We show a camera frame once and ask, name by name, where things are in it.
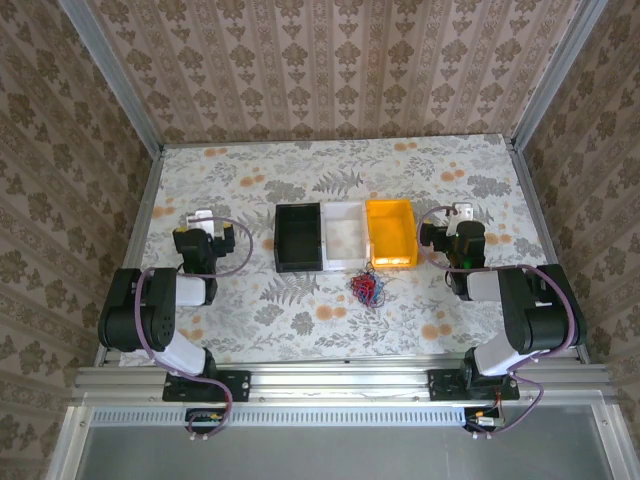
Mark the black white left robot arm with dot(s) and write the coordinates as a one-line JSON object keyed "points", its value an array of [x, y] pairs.
{"points": [[135, 320]]}

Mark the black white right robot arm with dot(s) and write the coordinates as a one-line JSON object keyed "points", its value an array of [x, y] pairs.
{"points": [[542, 325]]}

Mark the yellow plastic bin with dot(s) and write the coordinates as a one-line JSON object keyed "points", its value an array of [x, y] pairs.
{"points": [[390, 230]]}

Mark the black plastic bin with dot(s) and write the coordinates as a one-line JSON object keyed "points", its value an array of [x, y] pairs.
{"points": [[297, 240]]}

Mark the white plastic bin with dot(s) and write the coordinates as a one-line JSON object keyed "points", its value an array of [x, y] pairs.
{"points": [[345, 235]]}

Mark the floral tablecloth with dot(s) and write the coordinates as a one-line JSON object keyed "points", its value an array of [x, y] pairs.
{"points": [[350, 330]]}

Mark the black connector board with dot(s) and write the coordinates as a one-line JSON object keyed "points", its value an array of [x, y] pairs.
{"points": [[482, 420], [205, 419]]}

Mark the grey metal panel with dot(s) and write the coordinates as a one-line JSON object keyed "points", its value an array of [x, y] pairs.
{"points": [[320, 455]]}

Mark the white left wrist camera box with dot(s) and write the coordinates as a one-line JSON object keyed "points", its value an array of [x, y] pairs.
{"points": [[201, 218]]}

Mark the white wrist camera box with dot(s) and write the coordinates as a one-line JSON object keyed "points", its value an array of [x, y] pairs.
{"points": [[201, 218], [463, 210]]}

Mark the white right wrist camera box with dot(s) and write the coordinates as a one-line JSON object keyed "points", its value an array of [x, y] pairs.
{"points": [[463, 210]]}

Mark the aluminium table side rail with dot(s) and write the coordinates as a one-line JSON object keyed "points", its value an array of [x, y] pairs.
{"points": [[136, 240], [539, 225]]}

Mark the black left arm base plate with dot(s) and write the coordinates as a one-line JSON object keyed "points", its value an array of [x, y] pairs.
{"points": [[240, 385]]}

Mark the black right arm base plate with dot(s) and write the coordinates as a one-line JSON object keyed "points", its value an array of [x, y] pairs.
{"points": [[442, 385]]}

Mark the aluminium mounting rail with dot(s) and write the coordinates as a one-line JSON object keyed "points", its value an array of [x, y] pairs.
{"points": [[340, 382]]}

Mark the aluminium frame post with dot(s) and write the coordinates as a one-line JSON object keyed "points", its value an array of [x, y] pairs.
{"points": [[551, 75], [114, 75]]}

